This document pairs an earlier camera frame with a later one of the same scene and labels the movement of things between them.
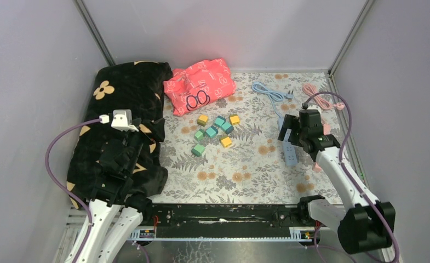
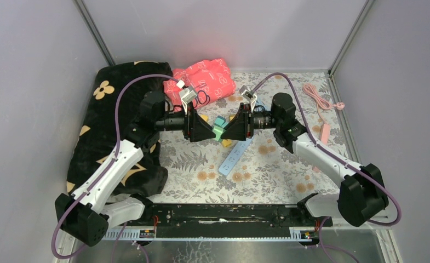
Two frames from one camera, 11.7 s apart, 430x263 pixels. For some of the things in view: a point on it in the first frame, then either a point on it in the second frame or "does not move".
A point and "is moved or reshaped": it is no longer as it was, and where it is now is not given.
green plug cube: [199, 135] is moved or reshaped
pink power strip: [318, 96] does not move
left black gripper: [125, 133] → [195, 128]
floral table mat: [228, 152] does not move
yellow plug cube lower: [226, 142] does not move
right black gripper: [290, 122] → [242, 124]
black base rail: [222, 221] does not move
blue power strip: [272, 93] → [236, 155]
